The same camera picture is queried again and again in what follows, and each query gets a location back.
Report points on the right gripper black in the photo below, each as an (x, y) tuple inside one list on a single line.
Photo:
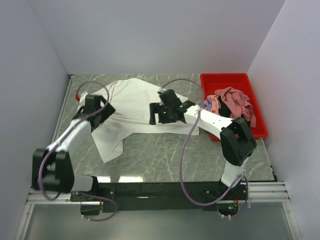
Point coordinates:
[(156, 108)]

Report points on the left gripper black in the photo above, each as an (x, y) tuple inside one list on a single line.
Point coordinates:
[(107, 110)]

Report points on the white t shirt red print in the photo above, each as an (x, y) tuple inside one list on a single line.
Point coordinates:
[(131, 99)]

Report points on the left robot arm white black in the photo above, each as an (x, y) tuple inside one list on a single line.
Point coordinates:
[(52, 168)]

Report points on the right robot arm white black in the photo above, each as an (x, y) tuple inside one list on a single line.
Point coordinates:
[(236, 138)]

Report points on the lavender t shirt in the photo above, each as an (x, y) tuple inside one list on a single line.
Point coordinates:
[(208, 104)]

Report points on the light pink t shirt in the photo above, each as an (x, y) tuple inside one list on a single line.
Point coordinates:
[(213, 99)]

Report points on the red plastic bin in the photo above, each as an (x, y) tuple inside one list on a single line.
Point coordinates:
[(210, 82)]

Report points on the black t shirt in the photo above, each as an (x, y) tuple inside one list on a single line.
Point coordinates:
[(225, 110)]

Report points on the dusty pink t shirt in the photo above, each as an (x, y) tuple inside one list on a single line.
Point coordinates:
[(230, 92)]

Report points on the black base crossbar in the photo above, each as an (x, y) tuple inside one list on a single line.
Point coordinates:
[(150, 196)]

